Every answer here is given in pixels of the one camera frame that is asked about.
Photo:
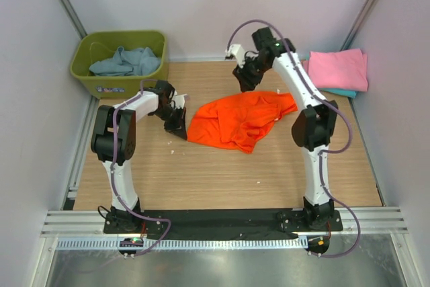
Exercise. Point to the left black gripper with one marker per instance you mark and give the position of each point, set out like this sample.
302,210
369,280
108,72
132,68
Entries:
179,127

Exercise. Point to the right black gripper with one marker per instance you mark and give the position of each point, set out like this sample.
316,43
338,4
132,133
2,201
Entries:
246,83

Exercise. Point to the orange t shirt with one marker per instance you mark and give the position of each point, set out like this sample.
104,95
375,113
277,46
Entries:
239,121

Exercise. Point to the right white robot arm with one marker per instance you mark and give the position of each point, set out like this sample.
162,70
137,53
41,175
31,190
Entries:
315,124

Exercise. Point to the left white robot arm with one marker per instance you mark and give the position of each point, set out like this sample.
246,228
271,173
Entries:
114,142

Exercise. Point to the light blue t shirt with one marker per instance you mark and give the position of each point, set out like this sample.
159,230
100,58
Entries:
138,62

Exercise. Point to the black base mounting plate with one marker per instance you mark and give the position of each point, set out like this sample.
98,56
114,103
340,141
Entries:
222,225

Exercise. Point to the olive green plastic bin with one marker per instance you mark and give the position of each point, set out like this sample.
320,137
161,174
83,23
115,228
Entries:
102,45

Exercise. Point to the folded pink t shirt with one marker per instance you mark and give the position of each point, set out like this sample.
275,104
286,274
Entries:
346,70

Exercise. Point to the folded teal t shirt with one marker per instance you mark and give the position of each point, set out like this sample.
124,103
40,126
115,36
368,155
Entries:
343,92

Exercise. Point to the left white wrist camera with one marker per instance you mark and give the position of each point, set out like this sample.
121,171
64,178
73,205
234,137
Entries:
178,101

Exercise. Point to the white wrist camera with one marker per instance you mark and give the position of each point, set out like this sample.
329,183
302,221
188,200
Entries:
178,101
237,52

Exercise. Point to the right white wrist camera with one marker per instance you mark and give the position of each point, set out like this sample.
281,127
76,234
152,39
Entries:
237,52

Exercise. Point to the slotted cable duct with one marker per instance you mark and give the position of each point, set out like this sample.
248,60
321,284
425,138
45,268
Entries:
133,243

